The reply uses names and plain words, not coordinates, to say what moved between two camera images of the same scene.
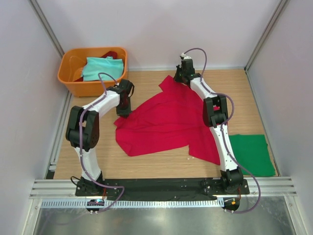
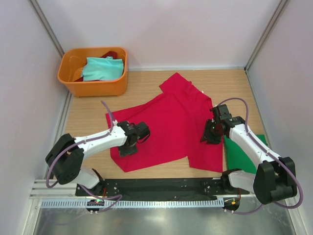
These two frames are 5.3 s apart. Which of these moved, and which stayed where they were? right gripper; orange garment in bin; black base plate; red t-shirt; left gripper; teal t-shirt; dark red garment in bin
Moved: red t-shirt; left gripper; right gripper
Stayed: dark red garment in bin; orange garment in bin; teal t-shirt; black base plate
